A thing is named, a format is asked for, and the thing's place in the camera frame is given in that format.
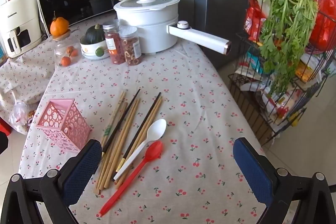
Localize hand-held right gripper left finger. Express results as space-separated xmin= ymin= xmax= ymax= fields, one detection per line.
xmin=0 ymin=139 xmax=102 ymax=224

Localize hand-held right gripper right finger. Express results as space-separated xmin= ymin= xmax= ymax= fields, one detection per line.
xmin=233 ymin=137 xmax=336 ymax=224

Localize pink perforated utensil holder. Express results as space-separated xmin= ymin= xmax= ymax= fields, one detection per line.
xmin=36 ymin=99 xmax=92 ymax=153

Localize black wooden chopstick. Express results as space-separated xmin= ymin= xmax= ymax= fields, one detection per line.
xmin=123 ymin=92 xmax=161 ymax=163
xmin=102 ymin=89 xmax=141 ymax=153

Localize red plastic spoon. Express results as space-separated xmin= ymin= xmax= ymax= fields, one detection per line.
xmin=99 ymin=141 xmax=164 ymax=216

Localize pile of bamboo chopsticks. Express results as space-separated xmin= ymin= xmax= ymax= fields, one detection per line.
xmin=94 ymin=90 xmax=163 ymax=194

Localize white plastic spoon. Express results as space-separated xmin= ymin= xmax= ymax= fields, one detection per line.
xmin=113 ymin=119 xmax=167 ymax=180

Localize clear plastic bag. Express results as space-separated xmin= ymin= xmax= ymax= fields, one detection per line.
xmin=9 ymin=101 xmax=35 ymax=134

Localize red box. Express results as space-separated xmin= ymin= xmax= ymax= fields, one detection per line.
xmin=0 ymin=119 xmax=11 ymax=135

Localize cherry print tablecloth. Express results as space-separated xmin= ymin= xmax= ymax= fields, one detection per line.
xmin=0 ymin=38 xmax=57 ymax=135
xmin=18 ymin=27 xmax=265 ymax=224

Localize yellow snack packet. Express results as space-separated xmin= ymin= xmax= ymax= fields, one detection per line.
xmin=294 ymin=61 xmax=316 ymax=83

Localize white ceramic bowl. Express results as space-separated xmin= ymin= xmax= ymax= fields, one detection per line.
xmin=79 ymin=35 xmax=111 ymax=60

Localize glass jar with wooden lid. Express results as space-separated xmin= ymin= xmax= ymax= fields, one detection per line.
xmin=52 ymin=30 xmax=81 ymax=67

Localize red spice jar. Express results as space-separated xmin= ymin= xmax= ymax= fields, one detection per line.
xmin=102 ymin=21 xmax=126 ymax=65

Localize jar of dried slices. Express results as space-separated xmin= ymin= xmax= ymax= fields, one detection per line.
xmin=119 ymin=19 xmax=143 ymax=66

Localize dark green squash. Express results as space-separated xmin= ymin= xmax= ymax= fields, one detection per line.
xmin=84 ymin=24 xmax=106 ymax=45

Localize bunch of leafy green herbs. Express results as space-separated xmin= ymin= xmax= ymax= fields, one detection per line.
xmin=259 ymin=0 xmax=319 ymax=102

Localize red snack packet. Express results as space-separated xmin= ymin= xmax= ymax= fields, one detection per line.
xmin=244 ymin=0 xmax=266 ymax=41

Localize large orange with stem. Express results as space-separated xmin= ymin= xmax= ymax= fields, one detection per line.
xmin=50 ymin=11 xmax=70 ymax=37

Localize white electric pot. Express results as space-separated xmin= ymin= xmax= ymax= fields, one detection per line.
xmin=113 ymin=0 xmax=232 ymax=55

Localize red plastic bag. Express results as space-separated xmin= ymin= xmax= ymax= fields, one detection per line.
xmin=281 ymin=0 xmax=336 ymax=55

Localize grey refrigerator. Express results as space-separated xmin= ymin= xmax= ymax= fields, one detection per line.
xmin=194 ymin=0 xmax=276 ymax=69

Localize cream air fryer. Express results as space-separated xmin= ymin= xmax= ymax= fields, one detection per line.
xmin=0 ymin=0 xmax=45 ymax=59

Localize white pot lid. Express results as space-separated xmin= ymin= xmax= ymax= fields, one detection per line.
xmin=113 ymin=0 xmax=179 ymax=10

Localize black wire rack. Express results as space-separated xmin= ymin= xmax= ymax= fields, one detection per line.
xmin=227 ymin=9 xmax=336 ymax=147

